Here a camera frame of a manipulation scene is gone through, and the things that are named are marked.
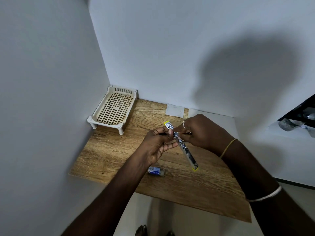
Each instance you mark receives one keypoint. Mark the black appliance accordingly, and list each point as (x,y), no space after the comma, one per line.
(299,110)

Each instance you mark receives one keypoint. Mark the person's left thumb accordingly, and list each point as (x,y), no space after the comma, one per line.
(163,130)

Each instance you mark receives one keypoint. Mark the white bangle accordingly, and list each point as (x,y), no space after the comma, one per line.
(267,196)

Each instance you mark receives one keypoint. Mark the white plastic basket tray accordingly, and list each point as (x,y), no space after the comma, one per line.
(114,108)

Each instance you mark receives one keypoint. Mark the person's left forearm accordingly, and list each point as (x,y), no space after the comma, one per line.
(110,201)

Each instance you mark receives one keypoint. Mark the yellow thread wristband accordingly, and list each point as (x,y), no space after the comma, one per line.
(227,147)

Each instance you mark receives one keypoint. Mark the person's left hand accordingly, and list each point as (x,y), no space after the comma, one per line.
(152,147)

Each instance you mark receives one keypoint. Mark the person's right hand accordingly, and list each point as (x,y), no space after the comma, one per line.
(206,135)

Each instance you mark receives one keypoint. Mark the person's right thumb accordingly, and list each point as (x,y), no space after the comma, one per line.
(182,137)

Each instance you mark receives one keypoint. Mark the person's right forearm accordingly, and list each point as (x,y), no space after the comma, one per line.
(265,191)

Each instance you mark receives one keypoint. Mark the person's left foot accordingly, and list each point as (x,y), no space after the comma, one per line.
(141,231)

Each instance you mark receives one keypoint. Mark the silver pen packet yellow ends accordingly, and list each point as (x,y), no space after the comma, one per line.
(187,152)

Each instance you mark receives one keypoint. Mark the crumpled silver foil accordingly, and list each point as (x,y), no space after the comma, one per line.
(288,124)

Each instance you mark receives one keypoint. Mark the small white blue eraser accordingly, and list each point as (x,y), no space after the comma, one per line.
(156,171)

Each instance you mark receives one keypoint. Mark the white square paper piece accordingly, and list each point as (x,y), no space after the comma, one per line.
(175,110)

